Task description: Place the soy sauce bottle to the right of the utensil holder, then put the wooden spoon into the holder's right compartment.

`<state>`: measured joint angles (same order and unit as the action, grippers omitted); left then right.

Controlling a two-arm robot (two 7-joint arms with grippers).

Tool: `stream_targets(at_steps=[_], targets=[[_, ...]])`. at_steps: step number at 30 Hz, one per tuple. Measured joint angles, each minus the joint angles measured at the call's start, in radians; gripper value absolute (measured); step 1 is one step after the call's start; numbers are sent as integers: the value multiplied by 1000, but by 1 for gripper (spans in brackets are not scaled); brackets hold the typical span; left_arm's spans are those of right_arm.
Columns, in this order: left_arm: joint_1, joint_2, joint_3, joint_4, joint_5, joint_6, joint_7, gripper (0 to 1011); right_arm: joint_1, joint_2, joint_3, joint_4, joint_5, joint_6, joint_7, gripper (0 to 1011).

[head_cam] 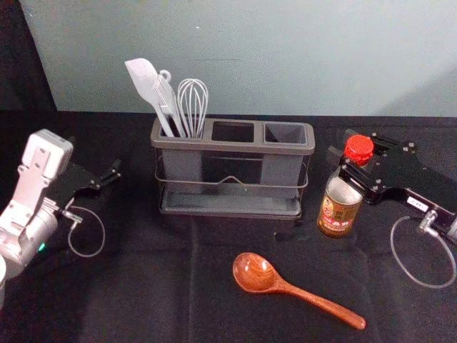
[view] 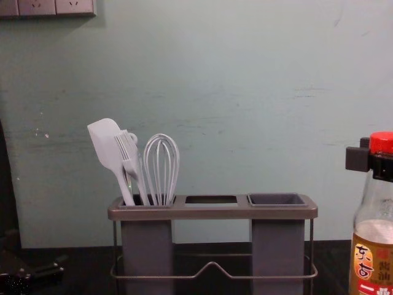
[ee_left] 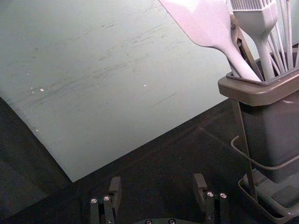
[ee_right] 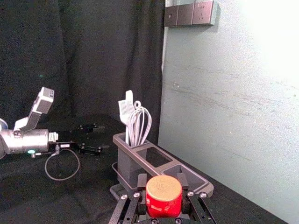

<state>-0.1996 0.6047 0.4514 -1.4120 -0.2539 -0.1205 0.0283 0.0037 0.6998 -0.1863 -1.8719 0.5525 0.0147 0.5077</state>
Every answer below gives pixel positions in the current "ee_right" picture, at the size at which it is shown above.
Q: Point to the red jar with gold lid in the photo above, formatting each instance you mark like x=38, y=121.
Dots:
x=163, y=196

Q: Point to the black table cloth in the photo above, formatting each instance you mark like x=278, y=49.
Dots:
x=58, y=198

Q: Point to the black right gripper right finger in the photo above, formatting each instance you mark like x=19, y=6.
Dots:
x=182, y=180

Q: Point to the black curtain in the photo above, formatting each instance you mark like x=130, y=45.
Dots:
x=93, y=58

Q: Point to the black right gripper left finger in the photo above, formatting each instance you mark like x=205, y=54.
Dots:
x=141, y=182

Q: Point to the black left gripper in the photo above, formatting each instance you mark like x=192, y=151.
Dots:
x=67, y=138

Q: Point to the white spatula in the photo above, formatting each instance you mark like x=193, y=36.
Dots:
x=129, y=95

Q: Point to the white silicone basting brush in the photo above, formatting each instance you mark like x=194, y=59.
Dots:
x=125, y=109

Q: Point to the grey three-compartment utensil holder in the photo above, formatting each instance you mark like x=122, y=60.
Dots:
x=130, y=163

